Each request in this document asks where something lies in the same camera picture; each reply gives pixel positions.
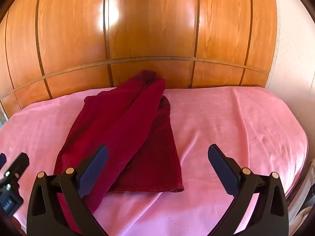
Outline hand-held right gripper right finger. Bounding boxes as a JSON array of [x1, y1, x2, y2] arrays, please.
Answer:
[[208, 144, 289, 236]]

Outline pale cloth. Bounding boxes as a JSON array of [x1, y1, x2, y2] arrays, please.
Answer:
[[287, 157, 315, 227]]

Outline wooden panelled headboard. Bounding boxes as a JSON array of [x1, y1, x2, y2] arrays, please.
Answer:
[[0, 0, 280, 118]]

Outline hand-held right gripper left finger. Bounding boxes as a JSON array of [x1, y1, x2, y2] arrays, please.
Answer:
[[27, 145, 109, 236]]

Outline pink bedsheet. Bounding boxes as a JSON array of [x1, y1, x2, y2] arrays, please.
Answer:
[[0, 86, 309, 236]]

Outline dark red garment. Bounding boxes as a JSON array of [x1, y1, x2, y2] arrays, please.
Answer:
[[54, 69, 185, 234]]

